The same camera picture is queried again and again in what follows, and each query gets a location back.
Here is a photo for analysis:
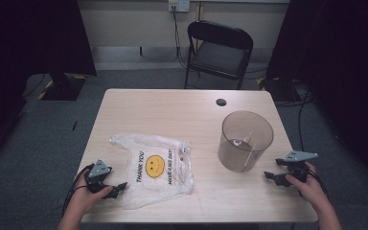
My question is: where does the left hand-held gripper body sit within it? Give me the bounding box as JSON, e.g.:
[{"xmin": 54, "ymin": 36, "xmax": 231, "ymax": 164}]
[{"xmin": 85, "ymin": 158, "xmax": 113, "ymax": 195}]

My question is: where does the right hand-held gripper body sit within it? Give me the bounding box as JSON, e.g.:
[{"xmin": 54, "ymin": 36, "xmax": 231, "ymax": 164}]
[{"xmin": 275, "ymin": 150, "xmax": 319, "ymax": 187}]

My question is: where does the clear smiley plastic bag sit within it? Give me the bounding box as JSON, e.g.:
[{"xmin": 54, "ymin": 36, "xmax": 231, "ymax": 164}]
[{"xmin": 109, "ymin": 133, "xmax": 196, "ymax": 211}]

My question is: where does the transparent round bin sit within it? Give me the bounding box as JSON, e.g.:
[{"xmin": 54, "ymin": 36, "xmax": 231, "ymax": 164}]
[{"xmin": 218, "ymin": 110, "xmax": 275, "ymax": 173}]

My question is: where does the person's right hand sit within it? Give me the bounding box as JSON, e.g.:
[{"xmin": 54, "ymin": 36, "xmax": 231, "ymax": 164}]
[{"xmin": 285, "ymin": 162, "xmax": 329, "ymax": 210}]

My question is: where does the person's left hand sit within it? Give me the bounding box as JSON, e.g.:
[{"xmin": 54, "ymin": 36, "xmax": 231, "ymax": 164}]
[{"xmin": 71, "ymin": 172, "xmax": 114, "ymax": 216}]

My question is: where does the black stand base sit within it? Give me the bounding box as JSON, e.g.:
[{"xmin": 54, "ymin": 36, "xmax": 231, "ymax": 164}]
[
  {"xmin": 37, "ymin": 71, "xmax": 88, "ymax": 102},
  {"xmin": 257, "ymin": 76, "xmax": 302, "ymax": 104}
]

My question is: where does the large black curtain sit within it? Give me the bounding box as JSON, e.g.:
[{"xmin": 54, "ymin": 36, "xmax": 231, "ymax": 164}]
[
  {"xmin": 265, "ymin": 0, "xmax": 368, "ymax": 195},
  {"xmin": 0, "ymin": 0, "xmax": 98, "ymax": 168}
]

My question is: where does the black folding chair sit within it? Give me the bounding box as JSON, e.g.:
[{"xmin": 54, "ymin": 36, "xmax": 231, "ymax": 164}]
[{"xmin": 184, "ymin": 19, "xmax": 255, "ymax": 91}]

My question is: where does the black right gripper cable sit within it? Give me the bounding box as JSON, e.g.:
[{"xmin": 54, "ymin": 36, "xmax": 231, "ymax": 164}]
[{"xmin": 298, "ymin": 168, "xmax": 330, "ymax": 198}]

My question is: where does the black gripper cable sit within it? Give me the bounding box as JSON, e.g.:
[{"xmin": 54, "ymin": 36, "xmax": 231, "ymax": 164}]
[
  {"xmin": 298, "ymin": 168, "xmax": 330, "ymax": 198},
  {"xmin": 61, "ymin": 163, "xmax": 96, "ymax": 219}
]

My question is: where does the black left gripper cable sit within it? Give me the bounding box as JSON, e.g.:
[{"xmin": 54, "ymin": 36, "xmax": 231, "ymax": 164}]
[{"xmin": 61, "ymin": 163, "xmax": 96, "ymax": 219}]

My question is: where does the black floor cable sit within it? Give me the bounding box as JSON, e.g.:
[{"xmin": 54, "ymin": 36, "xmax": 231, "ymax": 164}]
[{"xmin": 274, "ymin": 80, "xmax": 314, "ymax": 151}]

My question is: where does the black wall socket cable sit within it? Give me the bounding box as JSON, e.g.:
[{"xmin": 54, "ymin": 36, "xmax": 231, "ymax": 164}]
[{"xmin": 171, "ymin": 5, "xmax": 190, "ymax": 70}]

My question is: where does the white wall socket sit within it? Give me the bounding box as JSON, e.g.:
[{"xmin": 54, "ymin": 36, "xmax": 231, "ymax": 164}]
[{"xmin": 168, "ymin": 0, "xmax": 191, "ymax": 13}]

